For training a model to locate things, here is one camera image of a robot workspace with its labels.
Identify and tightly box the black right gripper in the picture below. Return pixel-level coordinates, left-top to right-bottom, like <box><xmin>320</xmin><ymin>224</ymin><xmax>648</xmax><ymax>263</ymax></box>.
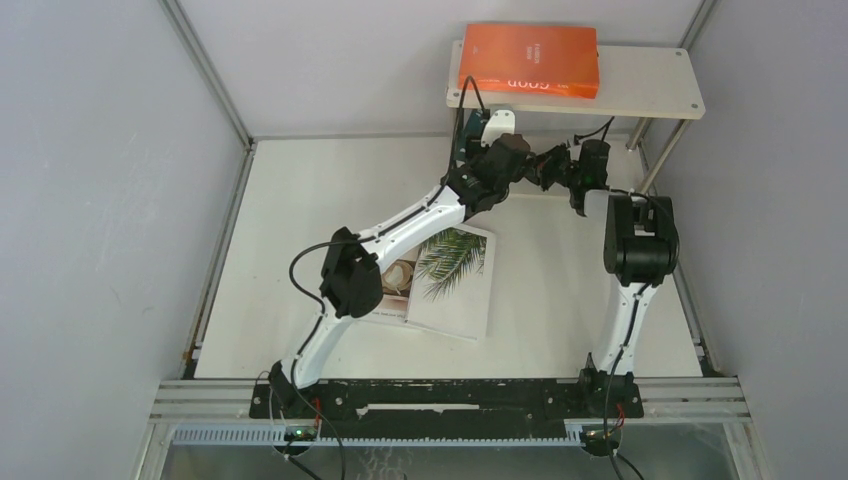
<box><xmin>518</xmin><ymin>142</ymin><xmax>582</xmax><ymax>191</ymax></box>

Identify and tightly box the teal Humor book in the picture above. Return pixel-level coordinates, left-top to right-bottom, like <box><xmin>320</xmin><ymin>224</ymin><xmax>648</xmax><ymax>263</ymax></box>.
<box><xmin>451</xmin><ymin>109</ymin><xmax>491</xmax><ymax>163</ymax></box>

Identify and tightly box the orange hardcover book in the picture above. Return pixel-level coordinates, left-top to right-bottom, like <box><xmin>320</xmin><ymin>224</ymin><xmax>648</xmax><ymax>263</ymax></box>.
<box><xmin>456</xmin><ymin>23</ymin><xmax>600</xmax><ymax>99</ymax></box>

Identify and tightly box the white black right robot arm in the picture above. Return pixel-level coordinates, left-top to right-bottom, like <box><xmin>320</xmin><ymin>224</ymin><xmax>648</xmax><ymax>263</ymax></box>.
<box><xmin>525</xmin><ymin>139</ymin><xmax>680</xmax><ymax>416</ymax></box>

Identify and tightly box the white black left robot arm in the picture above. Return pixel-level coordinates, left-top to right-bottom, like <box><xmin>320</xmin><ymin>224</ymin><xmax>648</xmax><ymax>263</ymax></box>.
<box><xmin>268</xmin><ymin>133</ymin><xmax>532</xmax><ymax>417</ymax></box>

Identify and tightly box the palm leaf cover book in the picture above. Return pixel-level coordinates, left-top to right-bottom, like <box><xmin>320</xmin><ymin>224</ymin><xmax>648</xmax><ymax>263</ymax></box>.
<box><xmin>405</xmin><ymin>224</ymin><xmax>496</xmax><ymax>342</ymax></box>

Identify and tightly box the coffee cover book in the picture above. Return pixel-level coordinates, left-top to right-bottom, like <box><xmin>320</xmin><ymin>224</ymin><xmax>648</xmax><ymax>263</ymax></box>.
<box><xmin>365</xmin><ymin>246</ymin><xmax>420</xmax><ymax>326</ymax></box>

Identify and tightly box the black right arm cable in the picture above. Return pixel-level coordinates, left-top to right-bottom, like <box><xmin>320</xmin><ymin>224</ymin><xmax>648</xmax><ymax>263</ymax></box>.
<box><xmin>569</xmin><ymin>117</ymin><xmax>681</xmax><ymax>480</ymax></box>

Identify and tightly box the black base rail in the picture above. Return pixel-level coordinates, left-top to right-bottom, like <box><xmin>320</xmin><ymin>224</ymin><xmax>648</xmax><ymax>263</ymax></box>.
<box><xmin>248</xmin><ymin>375</ymin><xmax>644</xmax><ymax>441</ymax></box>

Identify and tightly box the aluminium frame rail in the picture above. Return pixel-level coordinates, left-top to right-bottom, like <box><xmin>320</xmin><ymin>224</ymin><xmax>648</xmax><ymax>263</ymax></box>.
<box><xmin>158</xmin><ymin>0</ymin><xmax>256</xmax><ymax>150</ymax></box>

